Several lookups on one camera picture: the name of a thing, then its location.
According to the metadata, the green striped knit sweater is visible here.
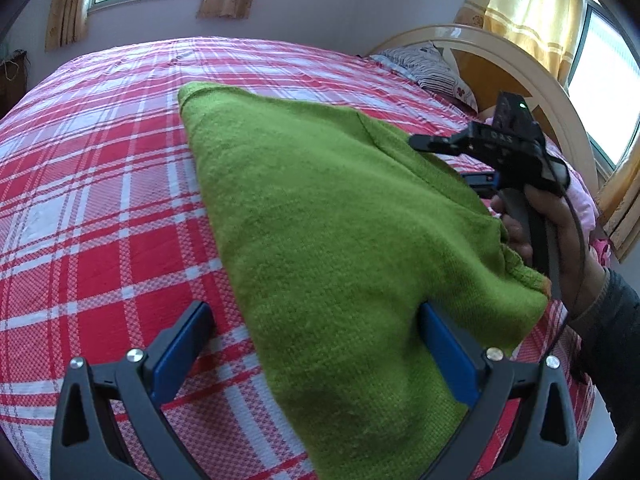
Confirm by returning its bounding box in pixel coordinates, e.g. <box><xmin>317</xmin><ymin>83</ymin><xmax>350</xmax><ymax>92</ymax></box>
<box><xmin>178</xmin><ymin>82</ymin><xmax>550</xmax><ymax>479</ymax></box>

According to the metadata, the dark right sleeve forearm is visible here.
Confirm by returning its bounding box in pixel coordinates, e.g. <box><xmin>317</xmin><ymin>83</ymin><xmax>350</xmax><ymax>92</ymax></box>
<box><xmin>566</xmin><ymin>266</ymin><xmax>640</xmax><ymax>436</ymax></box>

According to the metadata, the person's right hand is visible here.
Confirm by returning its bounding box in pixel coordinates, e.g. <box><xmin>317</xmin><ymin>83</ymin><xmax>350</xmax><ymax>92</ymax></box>
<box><xmin>489</xmin><ymin>184</ymin><xmax>609</xmax><ymax>319</ymax></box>

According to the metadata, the cream wooden headboard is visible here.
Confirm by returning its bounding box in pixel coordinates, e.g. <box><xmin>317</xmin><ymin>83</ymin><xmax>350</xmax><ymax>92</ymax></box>
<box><xmin>370</xmin><ymin>24</ymin><xmax>599</xmax><ymax>194</ymax></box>

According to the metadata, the side window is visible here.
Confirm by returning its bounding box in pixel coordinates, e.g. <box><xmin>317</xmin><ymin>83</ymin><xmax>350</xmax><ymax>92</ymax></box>
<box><xmin>568</xmin><ymin>0</ymin><xmax>639</xmax><ymax>171</ymax></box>

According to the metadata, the pink quilt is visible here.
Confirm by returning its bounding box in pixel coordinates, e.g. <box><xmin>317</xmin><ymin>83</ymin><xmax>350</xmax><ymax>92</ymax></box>
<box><xmin>479</xmin><ymin>114</ymin><xmax>614</xmax><ymax>269</ymax></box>

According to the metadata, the striped grey pillow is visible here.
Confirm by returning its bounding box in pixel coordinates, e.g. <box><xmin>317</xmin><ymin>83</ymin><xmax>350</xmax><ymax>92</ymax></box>
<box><xmin>370</xmin><ymin>41</ymin><xmax>478</xmax><ymax>113</ymax></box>

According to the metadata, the yellow curtain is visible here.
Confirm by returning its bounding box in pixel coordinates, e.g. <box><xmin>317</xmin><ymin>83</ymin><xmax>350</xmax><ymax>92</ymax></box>
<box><xmin>456</xmin><ymin>0</ymin><xmax>639</xmax><ymax>261</ymax></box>

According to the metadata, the red white plaid bedsheet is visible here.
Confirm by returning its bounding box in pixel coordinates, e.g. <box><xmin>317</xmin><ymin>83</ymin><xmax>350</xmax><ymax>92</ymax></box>
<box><xmin>0</xmin><ymin>34</ymin><xmax>597</xmax><ymax>480</ymax></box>

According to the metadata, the brown wooden desk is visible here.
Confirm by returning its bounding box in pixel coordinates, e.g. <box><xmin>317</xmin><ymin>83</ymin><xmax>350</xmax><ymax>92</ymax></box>
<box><xmin>0</xmin><ymin>50</ymin><xmax>27</xmax><ymax>118</ymax></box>

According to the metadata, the beige left curtain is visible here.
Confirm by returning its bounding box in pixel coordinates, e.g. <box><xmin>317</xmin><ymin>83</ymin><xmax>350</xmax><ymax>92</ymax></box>
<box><xmin>44</xmin><ymin>0</ymin><xmax>90</xmax><ymax>52</ymax></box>

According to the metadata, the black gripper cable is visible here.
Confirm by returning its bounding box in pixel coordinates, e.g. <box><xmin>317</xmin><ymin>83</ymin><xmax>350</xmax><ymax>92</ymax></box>
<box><xmin>541</xmin><ymin>154</ymin><xmax>589</xmax><ymax>356</ymax></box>

